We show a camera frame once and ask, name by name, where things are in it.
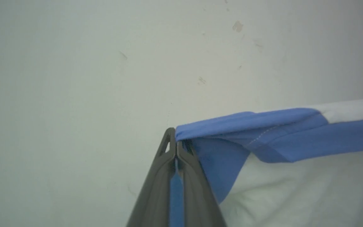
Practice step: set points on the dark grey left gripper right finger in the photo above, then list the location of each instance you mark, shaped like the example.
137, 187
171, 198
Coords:
197, 195

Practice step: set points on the white and blue t-shirt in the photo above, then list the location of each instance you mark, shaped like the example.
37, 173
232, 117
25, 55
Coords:
295, 157

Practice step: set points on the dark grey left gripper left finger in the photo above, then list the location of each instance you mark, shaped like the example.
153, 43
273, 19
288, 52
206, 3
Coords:
158, 189

